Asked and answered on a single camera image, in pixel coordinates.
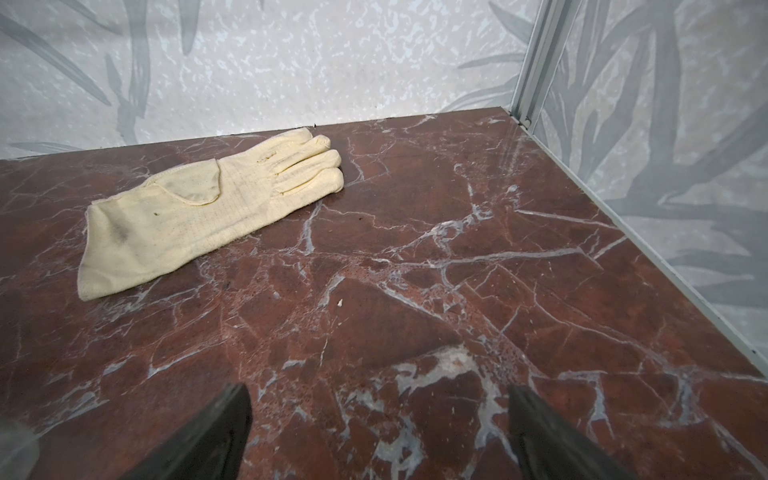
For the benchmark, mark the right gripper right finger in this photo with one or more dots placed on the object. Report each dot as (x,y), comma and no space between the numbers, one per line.
(547,446)

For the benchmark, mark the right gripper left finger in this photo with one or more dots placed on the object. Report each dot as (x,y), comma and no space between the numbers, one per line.
(209,446)

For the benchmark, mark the beige work glove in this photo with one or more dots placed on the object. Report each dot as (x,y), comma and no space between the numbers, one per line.
(190,210)

